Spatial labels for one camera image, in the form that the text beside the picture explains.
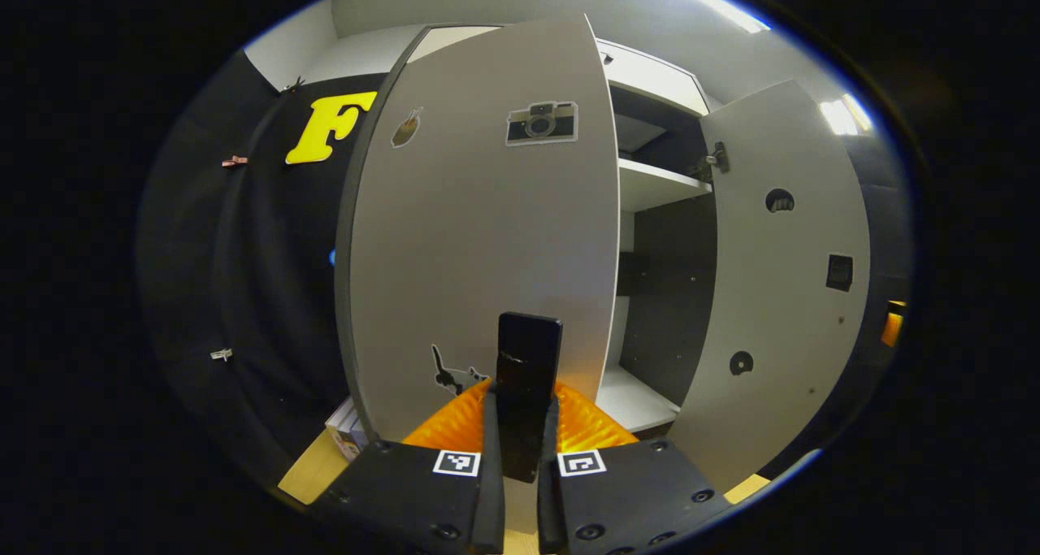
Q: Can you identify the small ceiling light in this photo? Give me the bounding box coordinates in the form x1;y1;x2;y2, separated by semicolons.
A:
819;93;873;137

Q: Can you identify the black door handle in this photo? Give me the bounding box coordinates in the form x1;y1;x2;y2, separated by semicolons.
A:
496;312;563;483

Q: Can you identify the beige cabinet drawer front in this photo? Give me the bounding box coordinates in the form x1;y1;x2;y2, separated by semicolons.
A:
406;25;712;117

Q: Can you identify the long ceiling light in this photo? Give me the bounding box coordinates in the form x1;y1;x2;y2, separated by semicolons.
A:
642;0;771;34

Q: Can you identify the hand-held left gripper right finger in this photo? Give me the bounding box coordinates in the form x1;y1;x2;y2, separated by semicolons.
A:
536;380;732;555

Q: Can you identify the white cabinet shelf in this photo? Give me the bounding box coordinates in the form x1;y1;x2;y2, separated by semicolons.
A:
596;366;679;434
617;158;713;213

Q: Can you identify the beige cabinet door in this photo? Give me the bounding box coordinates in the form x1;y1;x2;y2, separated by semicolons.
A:
335;15;621;458
666;80;872;495

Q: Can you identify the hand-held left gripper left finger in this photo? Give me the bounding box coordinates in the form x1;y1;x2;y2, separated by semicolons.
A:
313;379;506;555

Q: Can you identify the metal door hinge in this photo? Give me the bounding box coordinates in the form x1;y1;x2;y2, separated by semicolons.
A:
691;142;730;182

